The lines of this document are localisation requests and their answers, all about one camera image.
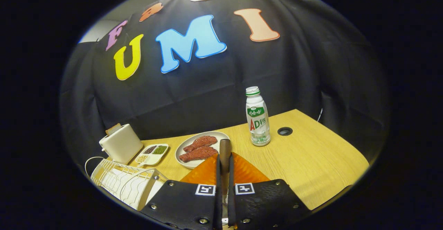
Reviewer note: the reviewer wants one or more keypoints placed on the red meat piece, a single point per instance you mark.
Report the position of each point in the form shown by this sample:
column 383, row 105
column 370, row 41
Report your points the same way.
column 202, row 141
column 199, row 153

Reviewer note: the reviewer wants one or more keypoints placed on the white drink bottle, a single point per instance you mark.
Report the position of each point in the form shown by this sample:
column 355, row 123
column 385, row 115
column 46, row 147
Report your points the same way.
column 258, row 119

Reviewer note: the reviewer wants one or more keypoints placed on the white divided grain tray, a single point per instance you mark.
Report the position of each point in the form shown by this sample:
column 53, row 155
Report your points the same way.
column 152, row 155

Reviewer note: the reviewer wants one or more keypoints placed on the toast slice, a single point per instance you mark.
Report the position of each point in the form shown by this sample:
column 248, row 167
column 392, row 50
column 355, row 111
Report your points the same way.
column 113, row 129

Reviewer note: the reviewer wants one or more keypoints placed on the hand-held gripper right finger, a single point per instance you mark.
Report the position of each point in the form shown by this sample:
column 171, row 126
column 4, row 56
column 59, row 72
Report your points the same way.
column 263, row 205

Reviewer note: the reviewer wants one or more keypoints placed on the black table grommet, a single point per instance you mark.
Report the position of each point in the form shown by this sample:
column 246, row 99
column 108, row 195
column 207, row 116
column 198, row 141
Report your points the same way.
column 285, row 131

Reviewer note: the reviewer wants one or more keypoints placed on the white toaster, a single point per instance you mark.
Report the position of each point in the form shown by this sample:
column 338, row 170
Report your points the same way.
column 121, row 145

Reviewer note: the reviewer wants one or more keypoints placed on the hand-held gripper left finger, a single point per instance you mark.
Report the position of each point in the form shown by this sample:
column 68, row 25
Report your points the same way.
column 183, row 205

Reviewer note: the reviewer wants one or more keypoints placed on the black backdrop cloth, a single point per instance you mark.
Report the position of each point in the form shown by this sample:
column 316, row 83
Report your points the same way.
column 294, row 67

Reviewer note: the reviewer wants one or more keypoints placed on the beige plate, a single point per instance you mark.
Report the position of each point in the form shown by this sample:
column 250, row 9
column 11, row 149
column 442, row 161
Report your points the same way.
column 181, row 152

